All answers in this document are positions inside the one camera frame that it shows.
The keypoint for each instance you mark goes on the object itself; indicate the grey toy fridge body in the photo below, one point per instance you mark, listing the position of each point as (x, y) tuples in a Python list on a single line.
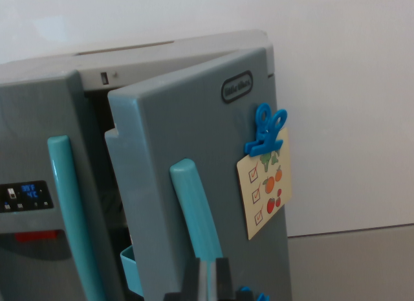
[(161, 55)]

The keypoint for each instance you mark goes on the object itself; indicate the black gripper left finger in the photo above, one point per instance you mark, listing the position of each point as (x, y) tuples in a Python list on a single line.
[(192, 281)]

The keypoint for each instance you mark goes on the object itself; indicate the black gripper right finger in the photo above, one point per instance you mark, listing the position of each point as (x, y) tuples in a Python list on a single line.
[(224, 281)]

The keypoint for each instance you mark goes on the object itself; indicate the teal door shelf bin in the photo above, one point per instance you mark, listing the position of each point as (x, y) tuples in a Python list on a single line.
[(129, 265)]

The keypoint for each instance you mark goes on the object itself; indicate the blue plastic clip without card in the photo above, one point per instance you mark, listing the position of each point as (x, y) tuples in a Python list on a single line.
[(258, 296)]

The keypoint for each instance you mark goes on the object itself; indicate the red dispenser lever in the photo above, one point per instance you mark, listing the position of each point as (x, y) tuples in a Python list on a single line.
[(35, 236)]

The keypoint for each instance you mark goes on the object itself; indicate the grey fridge door with display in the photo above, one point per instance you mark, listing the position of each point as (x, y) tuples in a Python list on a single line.
[(29, 126)]

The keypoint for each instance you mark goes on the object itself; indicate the cream shopping list card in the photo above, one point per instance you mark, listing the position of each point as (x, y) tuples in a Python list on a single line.
[(271, 217)]

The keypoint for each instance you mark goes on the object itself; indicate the blue plastic clip holding card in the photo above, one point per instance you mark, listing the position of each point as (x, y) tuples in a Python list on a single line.
[(263, 142)]

